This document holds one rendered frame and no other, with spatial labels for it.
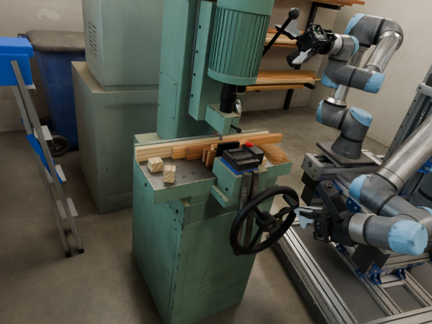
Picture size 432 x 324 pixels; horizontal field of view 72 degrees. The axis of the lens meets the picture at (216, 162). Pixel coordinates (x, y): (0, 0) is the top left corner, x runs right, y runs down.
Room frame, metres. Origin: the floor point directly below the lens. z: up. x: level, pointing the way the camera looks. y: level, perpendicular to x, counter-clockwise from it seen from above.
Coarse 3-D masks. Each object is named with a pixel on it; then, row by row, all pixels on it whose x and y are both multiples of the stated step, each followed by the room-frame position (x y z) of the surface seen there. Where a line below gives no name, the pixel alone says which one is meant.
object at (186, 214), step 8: (136, 136) 1.25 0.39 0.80; (144, 136) 1.27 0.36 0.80; (152, 136) 1.28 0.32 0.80; (176, 200) 0.86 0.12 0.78; (184, 200) 0.84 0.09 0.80; (216, 200) 0.88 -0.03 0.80; (272, 200) 1.05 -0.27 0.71; (176, 208) 0.85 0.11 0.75; (184, 208) 0.80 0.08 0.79; (192, 208) 0.82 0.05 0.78; (200, 208) 0.84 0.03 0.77; (208, 208) 0.86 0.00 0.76; (216, 208) 0.88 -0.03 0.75; (224, 208) 0.90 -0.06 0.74; (232, 208) 0.93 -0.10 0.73; (184, 216) 0.80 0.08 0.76; (192, 216) 0.82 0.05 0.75; (200, 216) 0.84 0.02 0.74; (208, 216) 0.86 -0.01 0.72; (184, 224) 0.81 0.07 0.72
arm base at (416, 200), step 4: (416, 192) 1.03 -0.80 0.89; (420, 192) 1.00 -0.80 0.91; (412, 196) 1.03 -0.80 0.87; (416, 196) 1.01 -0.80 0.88; (420, 196) 0.99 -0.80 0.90; (424, 196) 0.98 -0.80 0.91; (428, 196) 0.97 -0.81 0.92; (408, 200) 1.04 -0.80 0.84; (412, 200) 1.01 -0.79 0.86; (416, 200) 0.99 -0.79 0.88; (420, 200) 0.98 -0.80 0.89; (424, 200) 0.97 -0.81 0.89; (428, 200) 0.97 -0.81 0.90; (416, 204) 0.98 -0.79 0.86; (420, 204) 0.97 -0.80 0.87; (424, 204) 0.96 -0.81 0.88; (428, 204) 0.96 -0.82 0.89
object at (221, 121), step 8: (208, 104) 1.11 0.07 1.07; (216, 104) 1.13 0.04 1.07; (208, 112) 1.09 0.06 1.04; (216, 112) 1.05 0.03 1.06; (224, 112) 1.05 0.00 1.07; (232, 112) 1.07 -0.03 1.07; (208, 120) 1.09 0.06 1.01; (216, 120) 1.04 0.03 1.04; (224, 120) 1.00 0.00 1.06; (232, 120) 1.02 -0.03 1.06; (216, 128) 1.04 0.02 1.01; (224, 128) 1.01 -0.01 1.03; (232, 128) 1.03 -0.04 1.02
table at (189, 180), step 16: (176, 160) 0.93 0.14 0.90; (192, 160) 0.95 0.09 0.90; (144, 176) 0.81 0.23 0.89; (160, 176) 0.81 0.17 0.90; (176, 176) 0.83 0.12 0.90; (192, 176) 0.85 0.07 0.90; (208, 176) 0.86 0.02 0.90; (272, 176) 1.03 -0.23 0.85; (160, 192) 0.75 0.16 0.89; (176, 192) 0.78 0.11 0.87; (192, 192) 0.81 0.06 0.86
